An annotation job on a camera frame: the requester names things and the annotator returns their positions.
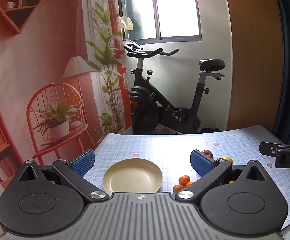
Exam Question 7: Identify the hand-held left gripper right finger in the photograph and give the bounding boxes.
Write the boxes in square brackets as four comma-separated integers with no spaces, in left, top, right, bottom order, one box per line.
[175,149,263,202]

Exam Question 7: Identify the cream round plate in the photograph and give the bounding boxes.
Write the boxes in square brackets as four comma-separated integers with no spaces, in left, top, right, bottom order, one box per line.
[102,158,163,194]

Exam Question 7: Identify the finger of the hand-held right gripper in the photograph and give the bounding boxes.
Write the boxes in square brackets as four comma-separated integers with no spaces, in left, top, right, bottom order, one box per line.
[259,142,286,156]

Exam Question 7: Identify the blue plaid tablecloth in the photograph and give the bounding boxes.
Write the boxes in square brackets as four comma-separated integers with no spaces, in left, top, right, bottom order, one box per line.
[84,124,290,230]

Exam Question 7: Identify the wooden panel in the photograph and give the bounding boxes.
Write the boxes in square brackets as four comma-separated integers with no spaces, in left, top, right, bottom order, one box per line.
[222,0,284,131]

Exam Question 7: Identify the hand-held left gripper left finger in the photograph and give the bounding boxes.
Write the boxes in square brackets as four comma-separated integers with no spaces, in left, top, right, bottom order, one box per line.
[18,149,110,202]

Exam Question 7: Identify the black exercise bike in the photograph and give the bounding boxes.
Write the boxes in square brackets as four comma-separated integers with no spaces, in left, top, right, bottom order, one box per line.
[123,38,226,135]

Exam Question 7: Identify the printed room wall backdrop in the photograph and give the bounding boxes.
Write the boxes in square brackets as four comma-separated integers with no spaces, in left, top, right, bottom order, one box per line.
[0,0,133,230]

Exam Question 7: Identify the large yellow citrus fruit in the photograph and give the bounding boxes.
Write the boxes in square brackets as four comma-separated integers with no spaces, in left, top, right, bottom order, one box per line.
[215,156,233,164]

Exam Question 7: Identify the window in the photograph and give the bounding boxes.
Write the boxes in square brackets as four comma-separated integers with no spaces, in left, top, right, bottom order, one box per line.
[117,0,202,43]

